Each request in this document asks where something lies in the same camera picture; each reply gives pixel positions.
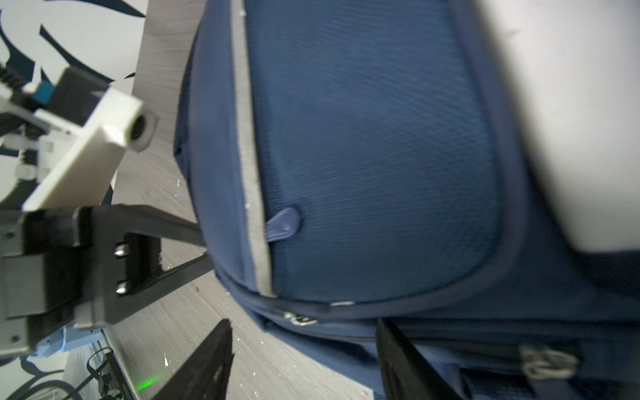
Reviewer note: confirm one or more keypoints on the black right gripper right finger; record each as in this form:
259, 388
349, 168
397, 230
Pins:
406, 374

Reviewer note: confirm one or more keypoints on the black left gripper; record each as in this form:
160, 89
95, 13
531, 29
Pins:
59, 268

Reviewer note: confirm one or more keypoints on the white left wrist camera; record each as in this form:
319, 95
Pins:
76, 164

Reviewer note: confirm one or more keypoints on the navy blue school backpack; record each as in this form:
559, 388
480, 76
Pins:
468, 170

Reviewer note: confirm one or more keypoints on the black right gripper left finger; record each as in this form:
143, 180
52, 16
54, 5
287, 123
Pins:
206, 373

